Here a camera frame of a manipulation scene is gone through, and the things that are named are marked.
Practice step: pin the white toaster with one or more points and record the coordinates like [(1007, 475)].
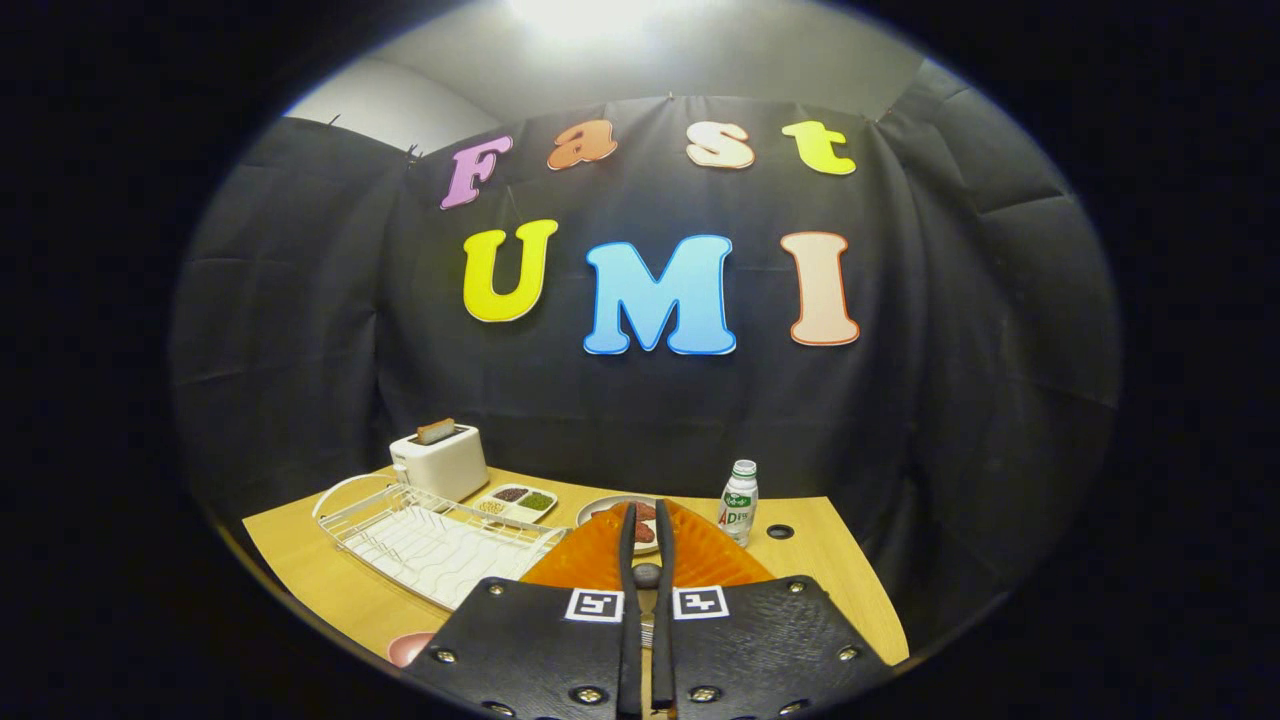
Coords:
[(440, 465)]

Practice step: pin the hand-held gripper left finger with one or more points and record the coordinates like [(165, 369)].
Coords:
[(628, 660)]

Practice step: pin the beige plate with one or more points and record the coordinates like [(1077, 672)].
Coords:
[(595, 510)]

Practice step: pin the pink plate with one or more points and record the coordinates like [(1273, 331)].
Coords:
[(408, 648)]

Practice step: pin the black backdrop cloth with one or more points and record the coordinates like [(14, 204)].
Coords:
[(950, 400)]

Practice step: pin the white divided dish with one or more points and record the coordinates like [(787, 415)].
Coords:
[(530, 516)]

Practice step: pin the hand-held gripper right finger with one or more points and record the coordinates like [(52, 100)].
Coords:
[(664, 660)]

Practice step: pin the white green-label drink bottle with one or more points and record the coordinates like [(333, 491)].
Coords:
[(738, 510)]

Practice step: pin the red meat slices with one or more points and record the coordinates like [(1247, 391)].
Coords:
[(646, 525)]

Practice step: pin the dark red beans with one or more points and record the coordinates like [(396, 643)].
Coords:
[(510, 494)]

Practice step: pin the white ribbed drip tray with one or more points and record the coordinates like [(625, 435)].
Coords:
[(440, 560)]

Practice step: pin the brown bread slice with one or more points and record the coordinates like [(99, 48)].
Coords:
[(436, 432)]

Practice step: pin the green mung beans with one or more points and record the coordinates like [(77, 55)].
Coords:
[(536, 500)]

